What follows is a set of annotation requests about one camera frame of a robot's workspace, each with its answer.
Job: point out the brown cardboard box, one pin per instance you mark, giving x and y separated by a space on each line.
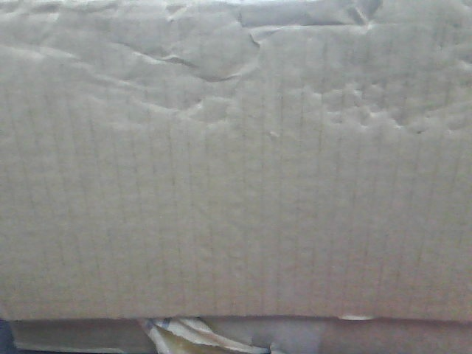
283 334
236 158

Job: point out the torn packing tape strip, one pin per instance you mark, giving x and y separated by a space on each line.
191 335

